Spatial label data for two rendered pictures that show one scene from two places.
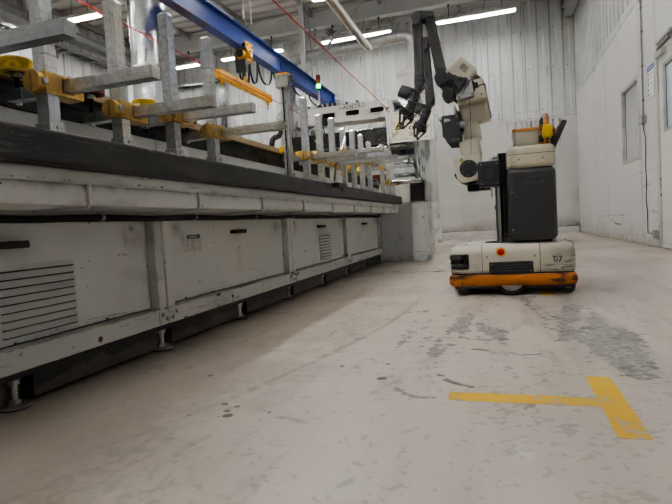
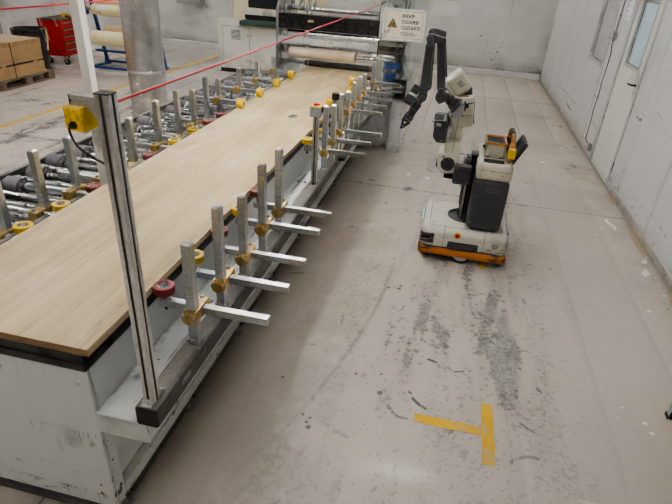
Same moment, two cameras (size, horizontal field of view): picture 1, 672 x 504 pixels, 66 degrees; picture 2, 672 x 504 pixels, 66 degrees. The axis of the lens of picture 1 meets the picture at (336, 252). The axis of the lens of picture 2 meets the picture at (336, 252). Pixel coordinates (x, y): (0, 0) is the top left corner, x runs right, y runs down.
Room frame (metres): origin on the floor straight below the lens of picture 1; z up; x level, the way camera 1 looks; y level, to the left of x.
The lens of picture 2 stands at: (-0.60, 0.41, 2.00)
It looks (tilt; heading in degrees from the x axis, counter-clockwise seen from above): 29 degrees down; 353
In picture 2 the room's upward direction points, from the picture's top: 4 degrees clockwise
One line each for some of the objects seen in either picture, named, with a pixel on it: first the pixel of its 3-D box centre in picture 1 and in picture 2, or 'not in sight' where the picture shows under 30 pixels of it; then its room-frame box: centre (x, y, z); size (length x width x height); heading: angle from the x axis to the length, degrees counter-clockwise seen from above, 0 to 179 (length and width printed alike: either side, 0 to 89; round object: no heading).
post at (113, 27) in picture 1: (118, 85); (243, 243); (1.49, 0.59, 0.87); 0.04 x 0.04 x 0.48; 72
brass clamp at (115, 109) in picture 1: (125, 112); (245, 254); (1.52, 0.59, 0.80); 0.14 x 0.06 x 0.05; 162
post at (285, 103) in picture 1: (286, 132); (315, 150); (2.67, 0.22, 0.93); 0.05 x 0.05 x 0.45; 72
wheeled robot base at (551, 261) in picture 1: (509, 261); (462, 229); (3.10, -1.04, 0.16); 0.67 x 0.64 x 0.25; 72
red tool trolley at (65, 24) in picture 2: not in sight; (62, 39); (10.48, 4.66, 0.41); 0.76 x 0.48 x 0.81; 169
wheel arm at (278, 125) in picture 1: (232, 132); (292, 209); (1.99, 0.37, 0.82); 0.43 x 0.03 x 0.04; 72
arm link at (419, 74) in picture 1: (418, 52); (426, 68); (3.03, -0.54, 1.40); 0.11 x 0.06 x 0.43; 162
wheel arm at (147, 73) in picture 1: (80, 86); (239, 280); (1.28, 0.60, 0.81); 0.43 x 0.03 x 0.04; 72
